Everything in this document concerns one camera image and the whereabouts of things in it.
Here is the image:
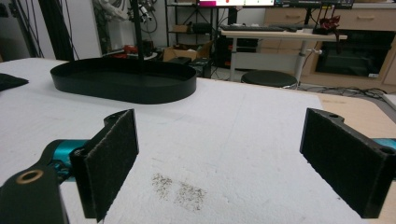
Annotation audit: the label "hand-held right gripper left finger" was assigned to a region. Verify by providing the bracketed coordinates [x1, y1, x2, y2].
[69, 108, 140, 223]

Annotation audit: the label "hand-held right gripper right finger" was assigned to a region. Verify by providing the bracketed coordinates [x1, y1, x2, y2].
[299, 107, 396, 219]

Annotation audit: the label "black oval tray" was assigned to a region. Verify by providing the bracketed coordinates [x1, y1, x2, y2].
[49, 56, 198, 105]

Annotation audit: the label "white table mat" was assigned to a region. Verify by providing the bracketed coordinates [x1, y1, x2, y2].
[0, 57, 372, 224]

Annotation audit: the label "black round stool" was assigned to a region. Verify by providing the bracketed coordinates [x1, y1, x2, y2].
[240, 69, 299, 89]

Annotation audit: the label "wooden cabinet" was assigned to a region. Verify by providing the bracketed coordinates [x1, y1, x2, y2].
[261, 3, 396, 94]

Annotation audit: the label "dark cloth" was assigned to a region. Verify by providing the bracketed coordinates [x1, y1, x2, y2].
[0, 73, 30, 92]

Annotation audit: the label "cardboard box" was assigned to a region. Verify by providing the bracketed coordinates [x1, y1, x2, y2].
[163, 40, 214, 63]

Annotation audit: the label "black metal stand pole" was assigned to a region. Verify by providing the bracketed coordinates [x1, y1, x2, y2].
[130, 0, 146, 63]

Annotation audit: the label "white standing desk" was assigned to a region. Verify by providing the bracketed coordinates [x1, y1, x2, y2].
[219, 28, 348, 86]

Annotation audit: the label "red and black device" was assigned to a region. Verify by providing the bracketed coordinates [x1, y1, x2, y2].
[312, 15, 342, 35]

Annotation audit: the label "black computer tower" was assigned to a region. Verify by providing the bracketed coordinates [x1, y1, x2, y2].
[215, 34, 260, 61]

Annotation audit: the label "black metal shelf rack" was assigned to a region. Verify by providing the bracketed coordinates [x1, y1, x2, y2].
[164, 0, 219, 48]

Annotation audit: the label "black keyboard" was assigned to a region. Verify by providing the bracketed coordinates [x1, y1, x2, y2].
[219, 24, 286, 33]

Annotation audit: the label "computer monitor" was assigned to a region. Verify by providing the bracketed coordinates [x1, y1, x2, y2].
[196, 0, 276, 8]

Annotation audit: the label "black cables on floor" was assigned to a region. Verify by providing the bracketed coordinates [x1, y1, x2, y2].
[298, 85, 389, 100]

